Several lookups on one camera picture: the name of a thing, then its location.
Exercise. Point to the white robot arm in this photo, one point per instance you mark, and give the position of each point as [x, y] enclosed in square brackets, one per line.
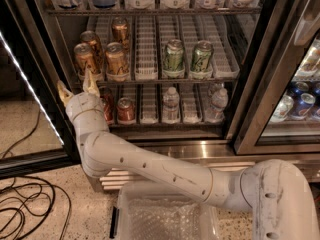
[275, 191]

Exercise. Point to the clear plastic bin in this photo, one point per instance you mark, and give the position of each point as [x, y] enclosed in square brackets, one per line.
[149, 211]

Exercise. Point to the right front water bottle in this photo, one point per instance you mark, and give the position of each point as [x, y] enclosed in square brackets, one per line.
[218, 102]

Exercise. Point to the blue can behind door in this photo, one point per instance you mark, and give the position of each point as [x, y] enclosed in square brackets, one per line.
[302, 105]

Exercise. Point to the closed right fridge door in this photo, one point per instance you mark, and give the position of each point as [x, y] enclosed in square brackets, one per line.
[283, 33]

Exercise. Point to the open glass fridge door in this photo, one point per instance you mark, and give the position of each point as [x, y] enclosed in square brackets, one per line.
[35, 134]

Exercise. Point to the middle water bottle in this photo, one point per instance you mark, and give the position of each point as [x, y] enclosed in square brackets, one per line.
[170, 107]

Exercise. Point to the right rear water bottle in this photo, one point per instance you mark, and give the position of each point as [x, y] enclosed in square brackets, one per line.
[213, 87]

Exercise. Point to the right green can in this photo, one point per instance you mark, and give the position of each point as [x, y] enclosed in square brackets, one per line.
[201, 56]

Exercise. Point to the front left red can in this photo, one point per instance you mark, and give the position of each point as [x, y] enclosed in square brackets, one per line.
[108, 111]

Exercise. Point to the left green can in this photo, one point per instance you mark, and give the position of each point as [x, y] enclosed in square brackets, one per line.
[174, 51]

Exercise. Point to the rear left red can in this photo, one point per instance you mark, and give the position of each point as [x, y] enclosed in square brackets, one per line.
[107, 96]

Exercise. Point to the green can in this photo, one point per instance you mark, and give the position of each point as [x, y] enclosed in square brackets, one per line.
[174, 51]
[201, 56]

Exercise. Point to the water bottle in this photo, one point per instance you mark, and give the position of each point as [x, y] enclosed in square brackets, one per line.
[218, 102]
[170, 107]
[213, 87]

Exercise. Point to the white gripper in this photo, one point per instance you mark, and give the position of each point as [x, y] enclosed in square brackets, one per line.
[82, 103]

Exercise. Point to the orange can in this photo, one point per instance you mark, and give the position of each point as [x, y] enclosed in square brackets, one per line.
[91, 38]
[120, 31]
[85, 59]
[117, 62]

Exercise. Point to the red can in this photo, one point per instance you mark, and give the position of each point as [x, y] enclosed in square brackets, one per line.
[125, 109]
[107, 96]
[108, 111]

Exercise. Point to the stainless steel fridge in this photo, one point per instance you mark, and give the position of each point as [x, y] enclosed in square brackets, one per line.
[191, 137]

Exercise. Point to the silver can behind door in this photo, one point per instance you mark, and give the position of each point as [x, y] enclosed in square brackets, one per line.
[282, 109]

